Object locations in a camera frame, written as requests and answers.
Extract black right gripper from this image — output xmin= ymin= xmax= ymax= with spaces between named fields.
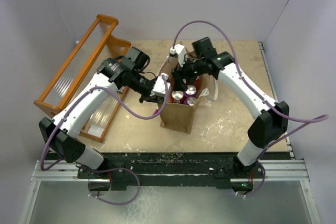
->
xmin=171 ymin=54 xmax=205 ymax=92

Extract purple soda can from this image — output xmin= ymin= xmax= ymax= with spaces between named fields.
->
xmin=184 ymin=97 xmax=197 ymax=106
xmin=184 ymin=85 xmax=197 ymax=98

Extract red cola can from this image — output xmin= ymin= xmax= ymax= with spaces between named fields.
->
xmin=171 ymin=91 xmax=184 ymax=104
xmin=192 ymin=77 xmax=200 ymax=89

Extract brown canvas tote bag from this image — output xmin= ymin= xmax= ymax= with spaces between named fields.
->
xmin=160 ymin=74 xmax=212 ymax=134

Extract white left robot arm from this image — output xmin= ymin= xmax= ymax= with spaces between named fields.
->
xmin=39 ymin=47 xmax=171 ymax=178

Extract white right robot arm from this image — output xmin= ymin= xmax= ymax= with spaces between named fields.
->
xmin=169 ymin=37 xmax=289 ymax=177

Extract orange wooden framed tray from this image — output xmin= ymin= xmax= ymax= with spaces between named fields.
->
xmin=34 ymin=14 xmax=131 ymax=143

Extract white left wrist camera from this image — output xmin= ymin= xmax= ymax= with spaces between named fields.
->
xmin=151 ymin=73 xmax=171 ymax=97

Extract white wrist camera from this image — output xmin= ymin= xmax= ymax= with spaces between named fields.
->
xmin=151 ymin=73 xmax=171 ymax=97
xmin=169 ymin=44 xmax=187 ymax=67

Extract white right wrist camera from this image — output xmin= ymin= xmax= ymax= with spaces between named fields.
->
xmin=169 ymin=44 xmax=187 ymax=67

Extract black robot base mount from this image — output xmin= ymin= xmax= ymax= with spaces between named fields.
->
xmin=71 ymin=152 xmax=291 ymax=191

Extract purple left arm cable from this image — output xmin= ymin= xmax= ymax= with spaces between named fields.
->
xmin=39 ymin=74 xmax=170 ymax=205

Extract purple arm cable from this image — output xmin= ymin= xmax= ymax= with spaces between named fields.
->
xmin=39 ymin=74 xmax=170 ymax=205
xmin=173 ymin=20 xmax=329 ymax=198

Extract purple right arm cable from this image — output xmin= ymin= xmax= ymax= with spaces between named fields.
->
xmin=173 ymin=20 xmax=329 ymax=198

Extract aluminium front rail frame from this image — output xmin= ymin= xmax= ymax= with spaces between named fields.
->
xmin=20 ymin=160 xmax=321 ymax=223

